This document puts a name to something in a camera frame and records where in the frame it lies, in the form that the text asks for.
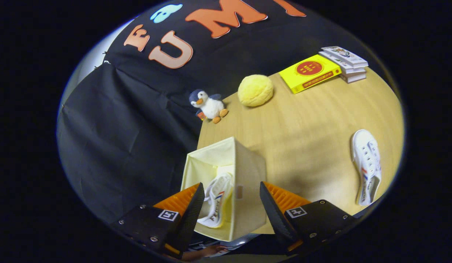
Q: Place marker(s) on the yellow round plush cushion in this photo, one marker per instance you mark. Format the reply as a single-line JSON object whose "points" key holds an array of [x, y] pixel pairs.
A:
{"points": [[255, 90]]}

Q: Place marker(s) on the penguin plush toy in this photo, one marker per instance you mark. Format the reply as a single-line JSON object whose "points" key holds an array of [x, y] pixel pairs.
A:
{"points": [[211, 106]]}

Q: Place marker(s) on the cream fabric storage box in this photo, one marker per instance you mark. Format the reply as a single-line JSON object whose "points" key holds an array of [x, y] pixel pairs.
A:
{"points": [[247, 182]]}

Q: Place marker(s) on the black backdrop cloth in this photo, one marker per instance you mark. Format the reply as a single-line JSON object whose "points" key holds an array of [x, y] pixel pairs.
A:
{"points": [[120, 128]]}

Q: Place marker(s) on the yellow book with red circle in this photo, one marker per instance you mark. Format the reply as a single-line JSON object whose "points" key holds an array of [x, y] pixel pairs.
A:
{"points": [[310, 73]]}

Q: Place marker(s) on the white paperback book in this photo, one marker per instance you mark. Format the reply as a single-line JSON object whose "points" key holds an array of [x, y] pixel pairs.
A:
{"points": [[352, 70]]}

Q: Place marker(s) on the white illustrated cover book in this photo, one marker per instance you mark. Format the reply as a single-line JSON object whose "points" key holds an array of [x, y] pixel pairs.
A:
{"points": [[344, 54]]}

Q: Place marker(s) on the white canvas shoe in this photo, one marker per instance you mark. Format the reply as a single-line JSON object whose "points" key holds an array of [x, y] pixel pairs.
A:
{"points": [[218, 204], [364, 160]]}

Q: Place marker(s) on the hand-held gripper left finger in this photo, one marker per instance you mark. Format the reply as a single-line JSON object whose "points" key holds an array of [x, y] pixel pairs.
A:
{"points": [[189, 223]]}

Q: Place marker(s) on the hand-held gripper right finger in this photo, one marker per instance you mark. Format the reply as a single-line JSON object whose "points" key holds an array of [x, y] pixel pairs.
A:
{"points": [[275, 219]]}

